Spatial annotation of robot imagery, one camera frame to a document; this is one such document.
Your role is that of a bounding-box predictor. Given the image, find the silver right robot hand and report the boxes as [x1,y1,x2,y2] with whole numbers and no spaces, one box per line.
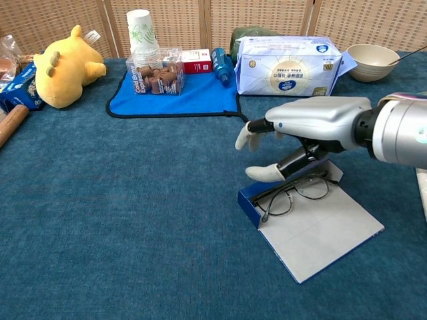
[235,96,373,183]

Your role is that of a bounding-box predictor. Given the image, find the black-framed eyeglasses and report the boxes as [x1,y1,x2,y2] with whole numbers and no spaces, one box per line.
[250,170,338,223]

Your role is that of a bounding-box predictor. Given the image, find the blue cardboard glasses box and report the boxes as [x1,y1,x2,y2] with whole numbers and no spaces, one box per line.
[237,159,385,284]

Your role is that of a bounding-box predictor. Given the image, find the white blue tissue pack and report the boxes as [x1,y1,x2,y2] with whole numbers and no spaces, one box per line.
[234,35,358,99]

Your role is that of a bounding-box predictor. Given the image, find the beige bowl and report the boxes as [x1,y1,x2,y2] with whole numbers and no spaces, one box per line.
[346,44,401,83]

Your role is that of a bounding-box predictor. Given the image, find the blue plastic bottle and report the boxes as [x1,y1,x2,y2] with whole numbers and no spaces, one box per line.
[211,47,234,88]

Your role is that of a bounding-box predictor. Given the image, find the metal spoon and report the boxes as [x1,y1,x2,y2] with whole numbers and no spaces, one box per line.
[383,45,427,67]

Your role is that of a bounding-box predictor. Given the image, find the woven rattan folding screen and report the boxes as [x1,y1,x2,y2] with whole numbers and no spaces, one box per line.
[0,0,427,59]

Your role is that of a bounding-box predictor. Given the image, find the blue cloth black trim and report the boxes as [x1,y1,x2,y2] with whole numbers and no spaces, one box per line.
[105,69,250,123]

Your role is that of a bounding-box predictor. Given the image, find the clear bag with white cloth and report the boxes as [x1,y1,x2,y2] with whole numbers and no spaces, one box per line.
[415,166,427,223]

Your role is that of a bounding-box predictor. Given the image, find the red and white carton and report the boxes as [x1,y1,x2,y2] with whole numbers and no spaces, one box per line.
[179,49,214,75]

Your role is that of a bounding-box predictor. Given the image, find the clear coffee capsule box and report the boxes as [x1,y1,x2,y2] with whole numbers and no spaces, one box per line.
[125,48,185,97]

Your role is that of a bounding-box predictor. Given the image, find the stack of paper cups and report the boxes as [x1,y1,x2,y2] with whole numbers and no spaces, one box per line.
[125,9,161,67]

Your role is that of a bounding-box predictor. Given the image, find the yellow plush toy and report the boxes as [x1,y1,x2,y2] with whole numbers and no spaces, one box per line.
[32,25,107,109]

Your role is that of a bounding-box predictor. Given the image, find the dark blue snack box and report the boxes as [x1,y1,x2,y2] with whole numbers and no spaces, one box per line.
[0,62,46,113]

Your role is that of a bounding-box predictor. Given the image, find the wooden rolling pin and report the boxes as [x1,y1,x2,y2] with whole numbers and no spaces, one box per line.
[0,104,31,149]

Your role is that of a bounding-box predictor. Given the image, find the clear bag of pastries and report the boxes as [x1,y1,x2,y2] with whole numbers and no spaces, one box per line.
[0,35,25,84]

